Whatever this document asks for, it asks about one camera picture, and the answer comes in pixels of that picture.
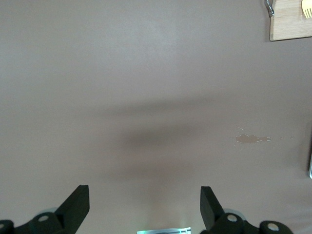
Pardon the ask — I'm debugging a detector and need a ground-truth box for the yellow plastic fork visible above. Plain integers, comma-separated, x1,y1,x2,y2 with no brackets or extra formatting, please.
301,0,312,19

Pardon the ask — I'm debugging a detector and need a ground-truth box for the brown table cover mat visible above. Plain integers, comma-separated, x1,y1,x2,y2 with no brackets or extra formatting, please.
0,0,312,234

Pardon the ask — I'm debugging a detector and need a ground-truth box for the brown sauce spill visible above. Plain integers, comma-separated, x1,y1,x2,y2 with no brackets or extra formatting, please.
234,125,294,151

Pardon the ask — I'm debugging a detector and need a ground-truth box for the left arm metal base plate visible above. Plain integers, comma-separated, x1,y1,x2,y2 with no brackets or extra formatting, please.
136,226,192,234

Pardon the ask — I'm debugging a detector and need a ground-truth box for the wooden cutting board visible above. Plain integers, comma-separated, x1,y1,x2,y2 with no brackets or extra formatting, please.
264,0,312,41

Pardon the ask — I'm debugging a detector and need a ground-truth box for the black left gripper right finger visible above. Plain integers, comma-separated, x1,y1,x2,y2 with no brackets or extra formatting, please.
199,186,293,234

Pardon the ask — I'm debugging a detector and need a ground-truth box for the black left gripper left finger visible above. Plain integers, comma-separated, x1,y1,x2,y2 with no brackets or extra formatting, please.
0,185,90,234

